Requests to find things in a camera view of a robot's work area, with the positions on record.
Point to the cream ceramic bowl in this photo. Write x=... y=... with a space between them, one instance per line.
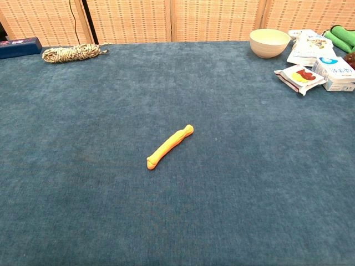
x=269 y=44

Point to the brown honey squeeze bottle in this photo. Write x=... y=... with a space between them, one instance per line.
x=350 y=61

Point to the dark blue long box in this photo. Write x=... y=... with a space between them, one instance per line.
x=18 y=48

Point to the blue velvet tablecloth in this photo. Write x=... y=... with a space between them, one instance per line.
x=111 y=180

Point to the white printed snack pouch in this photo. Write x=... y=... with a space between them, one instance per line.
x=308 y=48

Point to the white red yellow snack packet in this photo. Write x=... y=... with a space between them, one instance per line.
x=299 y=79

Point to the orange stick toy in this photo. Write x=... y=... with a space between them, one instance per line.
x=169 y=145

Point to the white blue carton box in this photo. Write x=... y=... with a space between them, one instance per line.
x=337 y=74

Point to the bamboo folding screen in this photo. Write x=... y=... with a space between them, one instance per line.
x=216 y=19

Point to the green microfibre towel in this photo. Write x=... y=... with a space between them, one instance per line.
x=342 y=38

